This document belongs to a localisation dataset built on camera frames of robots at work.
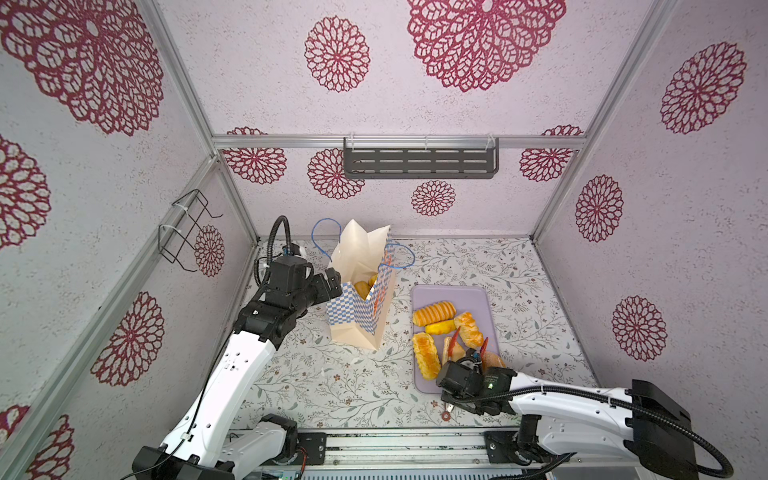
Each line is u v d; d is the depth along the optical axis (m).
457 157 0.95
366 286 0.68
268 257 0.53
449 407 0.79
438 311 0.95
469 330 0.88
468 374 0.62
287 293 0.53
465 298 1.04
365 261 1.00
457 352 0.85
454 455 0.73
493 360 0.84
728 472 0.38
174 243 0.75
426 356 0.85
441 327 0.90
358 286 1.02
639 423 0.42
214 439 0.39
